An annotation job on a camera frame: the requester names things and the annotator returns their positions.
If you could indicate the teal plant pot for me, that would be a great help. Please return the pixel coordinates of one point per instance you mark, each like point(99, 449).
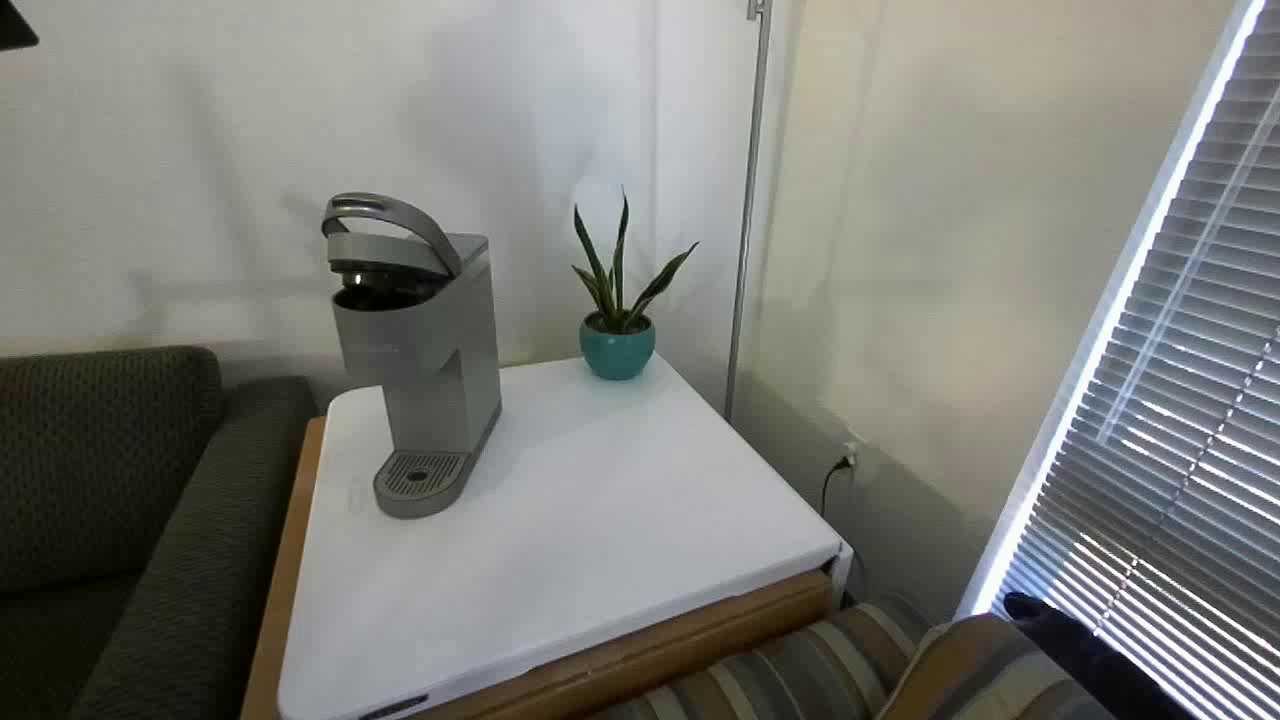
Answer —
point(618, 350)

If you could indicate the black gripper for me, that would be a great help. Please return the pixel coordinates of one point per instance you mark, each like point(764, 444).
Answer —
point(10, 18)

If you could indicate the wooden table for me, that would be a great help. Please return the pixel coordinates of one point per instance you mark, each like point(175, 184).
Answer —
point(284, 561)

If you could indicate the grey coffee machine lid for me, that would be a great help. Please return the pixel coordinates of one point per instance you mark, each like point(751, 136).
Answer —
point(387, 251)

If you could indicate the metal lamp pole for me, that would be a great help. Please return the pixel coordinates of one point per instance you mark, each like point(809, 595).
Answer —
point(744, 243)

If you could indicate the grey coffee machine body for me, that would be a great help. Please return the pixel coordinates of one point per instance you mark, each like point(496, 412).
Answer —
point(442, 384)

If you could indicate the white window blinds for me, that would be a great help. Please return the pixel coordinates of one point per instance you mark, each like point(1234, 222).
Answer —
point(1185, 453)

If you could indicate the dark green sofa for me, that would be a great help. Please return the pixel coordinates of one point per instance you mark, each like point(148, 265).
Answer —
point(106, 505)

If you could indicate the green snake plant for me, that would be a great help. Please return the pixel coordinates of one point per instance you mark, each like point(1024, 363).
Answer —
point(612, 284)

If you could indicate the white plastic board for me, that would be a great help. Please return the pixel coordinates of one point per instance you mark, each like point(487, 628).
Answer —
point(602, 523)

